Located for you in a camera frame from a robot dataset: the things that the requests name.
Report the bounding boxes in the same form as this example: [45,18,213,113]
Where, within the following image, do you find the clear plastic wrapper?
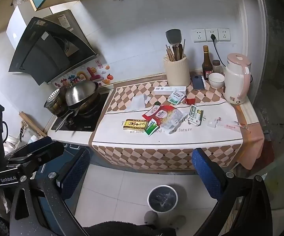
[207,117,222,128]

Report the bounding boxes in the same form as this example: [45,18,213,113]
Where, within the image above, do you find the blue base cabinet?
[58,143,94,163]

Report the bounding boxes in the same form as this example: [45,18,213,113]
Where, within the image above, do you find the green and white medicine box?
[187,104,204,127]

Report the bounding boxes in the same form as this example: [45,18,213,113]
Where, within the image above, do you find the white paper sheet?
[127,94,152,112]

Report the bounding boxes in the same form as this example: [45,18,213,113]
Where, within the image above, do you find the grey spatula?
[166,29,182,62]

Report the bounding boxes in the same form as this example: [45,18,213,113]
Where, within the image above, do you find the yellow carton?
[123,119,149,131]

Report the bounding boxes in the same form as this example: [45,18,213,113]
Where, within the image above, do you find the blue smartphone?
[191,75,206,90]

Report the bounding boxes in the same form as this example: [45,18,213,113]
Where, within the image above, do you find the cream ribbed utensil holder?
[163,53,191,87]

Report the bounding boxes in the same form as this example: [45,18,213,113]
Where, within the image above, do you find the grey slipper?
[144,211,158,226]

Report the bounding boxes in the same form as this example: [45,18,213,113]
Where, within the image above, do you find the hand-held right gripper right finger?
[192,148,274,236]

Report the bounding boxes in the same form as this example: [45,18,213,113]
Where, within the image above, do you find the person's dark clothing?
[82,221,177,236]

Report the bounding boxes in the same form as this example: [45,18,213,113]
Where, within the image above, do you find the green and white sachet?
[167,90,186,105]

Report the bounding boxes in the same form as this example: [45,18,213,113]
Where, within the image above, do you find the white wall socket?
[205,28,219,42]
[191,29,206,42]
[218,28,231,42]

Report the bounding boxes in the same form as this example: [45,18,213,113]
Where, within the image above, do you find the black plug with cable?
[210,34,228,67]

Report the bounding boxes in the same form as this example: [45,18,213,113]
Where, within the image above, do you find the white plastic bag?
[3,126,43,155]

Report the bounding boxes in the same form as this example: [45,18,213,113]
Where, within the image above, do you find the bundle of wooden chopsticks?
[166,39,186,62]

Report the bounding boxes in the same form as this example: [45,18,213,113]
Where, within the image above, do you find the small spice jar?
[212,59,222,74]

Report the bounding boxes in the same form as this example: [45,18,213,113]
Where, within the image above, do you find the black induction cooktop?
[51,92,109,132]

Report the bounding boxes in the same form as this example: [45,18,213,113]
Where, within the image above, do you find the steel pot with glass lid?
[43,88,68,116]

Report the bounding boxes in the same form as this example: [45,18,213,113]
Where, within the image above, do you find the wooden rolling pin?
[19,112,48,137]

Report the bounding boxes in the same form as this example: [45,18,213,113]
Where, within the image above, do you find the black range hood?
[8,9,99,85]

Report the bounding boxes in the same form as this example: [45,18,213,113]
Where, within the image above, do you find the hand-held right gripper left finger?
[9,148,91,236]

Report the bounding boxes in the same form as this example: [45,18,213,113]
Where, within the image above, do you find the dark sauce bottle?
[202,45,214,80]

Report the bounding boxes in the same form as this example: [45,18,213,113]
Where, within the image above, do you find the white bowl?
[208,72,225,89]

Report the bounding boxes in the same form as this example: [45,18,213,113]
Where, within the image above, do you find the white trash bin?
[147,184,179,213]

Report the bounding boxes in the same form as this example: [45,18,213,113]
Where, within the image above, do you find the red and clear snack bag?
[142,104,189,135]

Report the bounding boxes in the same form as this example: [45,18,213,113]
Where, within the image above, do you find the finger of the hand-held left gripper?
[32,141,65,168]
[5,136,53,160]

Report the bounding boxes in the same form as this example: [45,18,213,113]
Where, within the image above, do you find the steel wok with lid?
[55,79,101,132]

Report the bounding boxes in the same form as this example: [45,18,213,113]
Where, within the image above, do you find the colourful wall stickers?
[53,59,114,87]

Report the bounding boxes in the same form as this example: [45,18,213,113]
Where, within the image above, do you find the pink and white kettle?
[224,53,252,105]

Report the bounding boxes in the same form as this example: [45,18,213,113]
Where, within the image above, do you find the long white carton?
[154,86,187,95]

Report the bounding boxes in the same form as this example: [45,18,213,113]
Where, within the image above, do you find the checkered tablecloth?
[89,75,265,171]

